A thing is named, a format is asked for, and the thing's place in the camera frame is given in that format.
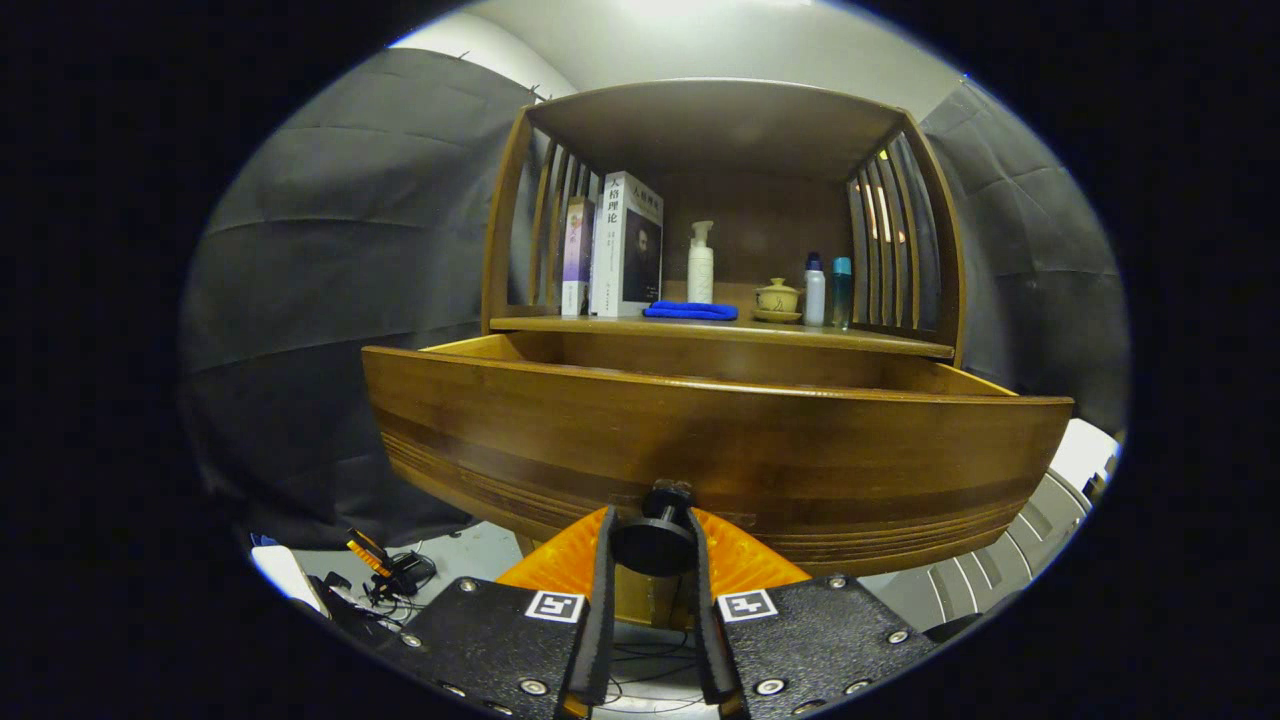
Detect orange black tool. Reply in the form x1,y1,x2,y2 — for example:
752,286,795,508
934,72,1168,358
345,528,438,606

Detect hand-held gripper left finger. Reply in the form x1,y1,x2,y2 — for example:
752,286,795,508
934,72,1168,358
385,505,619,720

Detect black backdrop cloth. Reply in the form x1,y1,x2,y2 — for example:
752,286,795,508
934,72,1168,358
178,48,581,551
850,80,1133,436

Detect wooden countertop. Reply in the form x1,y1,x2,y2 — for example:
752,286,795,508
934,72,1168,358
490,312,956,361

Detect thin purple book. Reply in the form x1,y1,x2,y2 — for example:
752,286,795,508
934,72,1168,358
561,196,597,317

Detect wooden cabinet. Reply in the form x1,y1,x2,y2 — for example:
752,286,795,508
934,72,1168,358
480,78,969,631

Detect white pump bottle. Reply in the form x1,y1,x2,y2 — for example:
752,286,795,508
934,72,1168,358
686,220,715,305

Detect blue folded cloth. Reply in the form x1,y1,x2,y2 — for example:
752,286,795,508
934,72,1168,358
643,300,739,322

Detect black drawer knob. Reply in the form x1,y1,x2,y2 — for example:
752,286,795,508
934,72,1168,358
610,480,699,578

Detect white flat object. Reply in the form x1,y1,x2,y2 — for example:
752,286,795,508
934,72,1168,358
250,545,331,616

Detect wooden drawer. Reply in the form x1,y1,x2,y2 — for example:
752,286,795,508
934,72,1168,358
362,332,1076,579

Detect black floor cables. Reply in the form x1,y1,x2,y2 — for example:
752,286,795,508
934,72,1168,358
605,630,701,706

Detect grey drawer unit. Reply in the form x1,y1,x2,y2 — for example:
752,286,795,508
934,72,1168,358
860,418,1121,641

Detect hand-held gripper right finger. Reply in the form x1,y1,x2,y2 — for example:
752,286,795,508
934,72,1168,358
685,505,941,720

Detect large white portrait book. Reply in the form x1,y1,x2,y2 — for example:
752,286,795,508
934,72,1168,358
588,170,665,319

